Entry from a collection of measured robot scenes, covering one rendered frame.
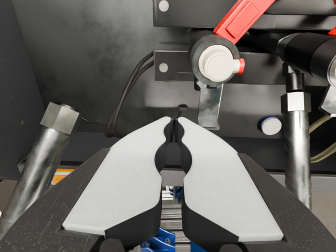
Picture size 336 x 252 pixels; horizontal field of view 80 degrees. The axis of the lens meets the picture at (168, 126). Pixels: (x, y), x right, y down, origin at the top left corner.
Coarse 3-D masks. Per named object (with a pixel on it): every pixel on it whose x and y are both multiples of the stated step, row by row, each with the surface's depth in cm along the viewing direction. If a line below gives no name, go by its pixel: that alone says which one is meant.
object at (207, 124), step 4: (200, 120) 14; (204, 120) 14; (208, 120) 14; (212, 120) 14; (216, 120) 14; (200, 124) 14; (204, 124) 14; (208, 124) 14; (212, 124) 14; (216, 124) 14; (208, 128) 13; (212, 128) 13; (216, 128) 13
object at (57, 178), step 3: (57, 168) 37; (60, 168) 37; (54, 174) 36; (57, 174) 36; (60, 174) 36; (63, 174) 36; (54, 177) 36; (57, 177) 36; (60, 177) 36; (63, 177) 36; (54, 180) 37; (57, 180) 37
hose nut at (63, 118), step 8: (48, 104) 13; (56, 104) 13; (64, 104) 13; (48, 112) 13; (56, 112) 12; (64, 112) 13; (72, 112) 13; (48, 120) 12; (56, 120) 12; (64, 120) 13; (72, 120) 13; (56, 128) 12; (64, 128) 13; (72, 128) 13
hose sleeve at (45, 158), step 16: (48, 128) 13; (48, 144) 12; (64, 144) 13; (32, 160) 12; (48, 160) 12; (32, 176) 12; (48, 176) 13; (16, 192) 12; (32, 192) 12; (16, 208) 12; (0, 224) 12
